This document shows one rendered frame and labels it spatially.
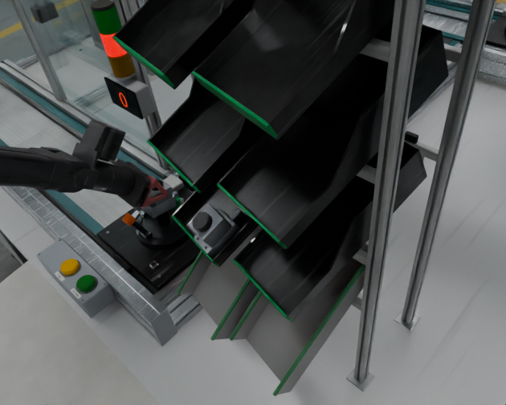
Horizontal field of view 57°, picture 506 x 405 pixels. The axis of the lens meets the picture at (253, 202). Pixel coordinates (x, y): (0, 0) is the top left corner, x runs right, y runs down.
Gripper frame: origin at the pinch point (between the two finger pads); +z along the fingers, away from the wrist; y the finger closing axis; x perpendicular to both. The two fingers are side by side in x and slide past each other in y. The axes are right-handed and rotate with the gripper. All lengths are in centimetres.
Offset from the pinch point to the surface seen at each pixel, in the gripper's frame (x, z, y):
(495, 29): -88, 96, -18
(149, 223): 9.1, 4.9, 2.2
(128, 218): 7.6, -4.7, -0.5
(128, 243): 15.2, 2.1, 3.0
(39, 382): 45.8, -10.8, -3.6
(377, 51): -33, -32, -50
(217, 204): -7.2, -11.3, -25.0
